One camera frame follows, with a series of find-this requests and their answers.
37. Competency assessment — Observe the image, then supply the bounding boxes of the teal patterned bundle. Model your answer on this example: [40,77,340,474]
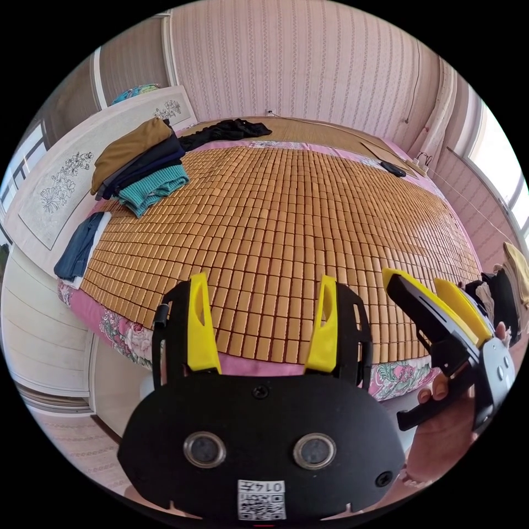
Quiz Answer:
[110,84,161,106]

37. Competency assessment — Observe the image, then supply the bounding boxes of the bed with woven bamboo mat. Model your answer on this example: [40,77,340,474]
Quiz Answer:
[4,84,485,402]

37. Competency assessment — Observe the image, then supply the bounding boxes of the flat brown board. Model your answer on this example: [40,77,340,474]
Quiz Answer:
[360,141,419,179]

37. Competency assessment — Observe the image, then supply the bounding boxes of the blue jeans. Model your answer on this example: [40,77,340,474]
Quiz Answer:
[53,211,112,287]

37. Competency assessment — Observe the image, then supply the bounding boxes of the white power strip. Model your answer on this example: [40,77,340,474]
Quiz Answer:
[406,152,435,176]

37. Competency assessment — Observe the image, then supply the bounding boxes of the pile of clothes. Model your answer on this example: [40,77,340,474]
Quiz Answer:
[90,117,191,219]
[465,241,529,346]

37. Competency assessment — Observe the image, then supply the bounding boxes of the window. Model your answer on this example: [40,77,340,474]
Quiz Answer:
[466,101,529,234]
[0,118,47,218]

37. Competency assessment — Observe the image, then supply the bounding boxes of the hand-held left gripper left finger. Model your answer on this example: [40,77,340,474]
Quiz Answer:
[188,272,223,373]

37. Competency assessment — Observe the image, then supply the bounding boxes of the black garment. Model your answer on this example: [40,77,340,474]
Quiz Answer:
[177,118,273,152]

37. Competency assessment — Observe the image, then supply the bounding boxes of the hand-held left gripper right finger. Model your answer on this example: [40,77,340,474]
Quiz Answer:
[304,274,338,375]

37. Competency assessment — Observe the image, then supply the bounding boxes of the person's right hand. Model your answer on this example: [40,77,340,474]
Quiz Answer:
[399,371,480,487]

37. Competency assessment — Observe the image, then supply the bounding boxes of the person's right forearm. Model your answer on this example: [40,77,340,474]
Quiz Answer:
[363,479,414,513]

